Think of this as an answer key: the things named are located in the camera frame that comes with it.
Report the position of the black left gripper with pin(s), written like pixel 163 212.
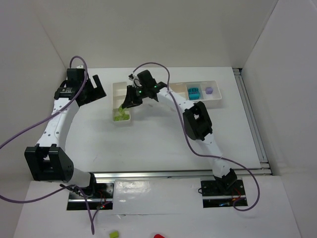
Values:
pixel 91 90

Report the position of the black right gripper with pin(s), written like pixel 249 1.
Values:
pixel 133 91

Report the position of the light green lego stack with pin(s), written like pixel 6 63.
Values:
pixel 121 110

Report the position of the long teal lego brick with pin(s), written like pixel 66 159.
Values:
pixel 193 93

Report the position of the small purple lego brick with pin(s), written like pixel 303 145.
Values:
pixel 208 90

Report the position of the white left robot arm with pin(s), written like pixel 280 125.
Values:
pixel 47 160

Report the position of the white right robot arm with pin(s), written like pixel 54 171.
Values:
pixel 195 121

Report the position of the narrow white compartment tray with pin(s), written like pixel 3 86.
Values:
pixel 119 90

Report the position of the wide white compartment tray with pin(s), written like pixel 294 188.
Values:
pixel 210 101

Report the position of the green lego on foreground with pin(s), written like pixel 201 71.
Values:
pixel 114 234

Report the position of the red object at edge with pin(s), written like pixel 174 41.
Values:
pixel 158 236

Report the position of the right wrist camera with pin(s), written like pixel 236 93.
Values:
pixel 135 81

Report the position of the aluminium rail front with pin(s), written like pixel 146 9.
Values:
pixel 153 175

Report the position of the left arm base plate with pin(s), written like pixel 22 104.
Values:
pixel 99 198

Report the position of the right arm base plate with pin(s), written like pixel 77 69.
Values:
pixel 214 195

